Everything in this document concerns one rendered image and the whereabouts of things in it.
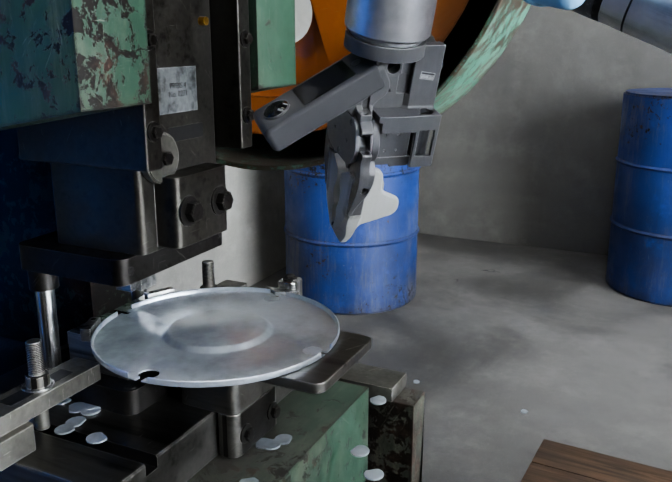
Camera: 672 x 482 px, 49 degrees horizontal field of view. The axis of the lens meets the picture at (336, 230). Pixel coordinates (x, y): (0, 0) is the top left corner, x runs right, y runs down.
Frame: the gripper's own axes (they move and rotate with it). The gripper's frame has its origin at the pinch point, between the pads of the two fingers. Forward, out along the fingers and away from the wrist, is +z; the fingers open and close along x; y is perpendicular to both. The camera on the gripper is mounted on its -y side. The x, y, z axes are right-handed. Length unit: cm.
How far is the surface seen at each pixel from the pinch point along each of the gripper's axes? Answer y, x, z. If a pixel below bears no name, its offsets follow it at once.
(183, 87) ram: -11.1, 22.2, -6.2
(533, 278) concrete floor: 184, 170, 157
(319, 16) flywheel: 14, 48, -6
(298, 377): -4.0, -4.6, 14.9
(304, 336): 0.0, 4.5, 17.8
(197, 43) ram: -8.9, 25.9, -10.0
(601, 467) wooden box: 64, 8, 65
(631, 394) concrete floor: 142, 66, 121
